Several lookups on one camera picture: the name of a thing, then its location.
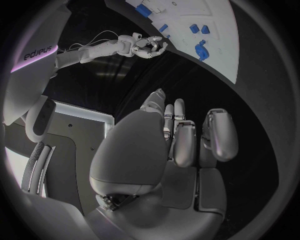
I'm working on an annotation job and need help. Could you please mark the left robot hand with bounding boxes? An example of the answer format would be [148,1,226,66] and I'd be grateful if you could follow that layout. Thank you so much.
[85,88,240,240]

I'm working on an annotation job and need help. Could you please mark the blue gear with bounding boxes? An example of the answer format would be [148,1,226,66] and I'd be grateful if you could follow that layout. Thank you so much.
[194,39,210,62]

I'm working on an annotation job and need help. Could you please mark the white task board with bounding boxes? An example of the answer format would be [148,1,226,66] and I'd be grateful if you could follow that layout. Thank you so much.
[103,0,240,85]

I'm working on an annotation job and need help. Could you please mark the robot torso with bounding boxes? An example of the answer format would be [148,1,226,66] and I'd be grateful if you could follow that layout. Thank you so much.
[2,3,73,143]

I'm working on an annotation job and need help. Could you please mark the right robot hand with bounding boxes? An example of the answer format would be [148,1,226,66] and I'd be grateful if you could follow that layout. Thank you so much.
[131,35,169,59]

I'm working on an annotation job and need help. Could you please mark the large blue block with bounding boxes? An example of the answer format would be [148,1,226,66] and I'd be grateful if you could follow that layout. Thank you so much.
[135,3,153,19]

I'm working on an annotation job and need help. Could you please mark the white cable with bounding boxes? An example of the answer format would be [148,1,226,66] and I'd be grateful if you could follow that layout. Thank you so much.
[83,30,120,48]
[56,38,111,53]

